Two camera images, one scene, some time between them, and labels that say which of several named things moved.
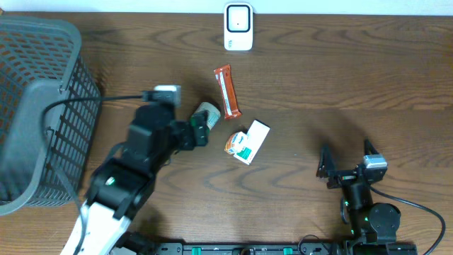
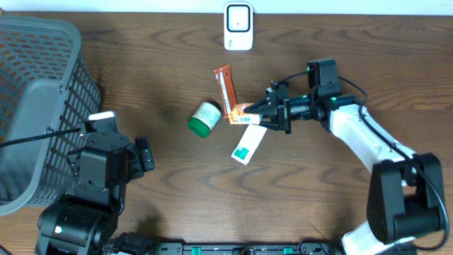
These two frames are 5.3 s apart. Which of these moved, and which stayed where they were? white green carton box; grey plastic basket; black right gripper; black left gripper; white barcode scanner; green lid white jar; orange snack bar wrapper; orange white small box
Moved: black right gripper; black left gripper; orange white small box
Stayed: white barcode scanner; white green carton box; green lid white jar; orange snack bar wrapper; grey plastic basket
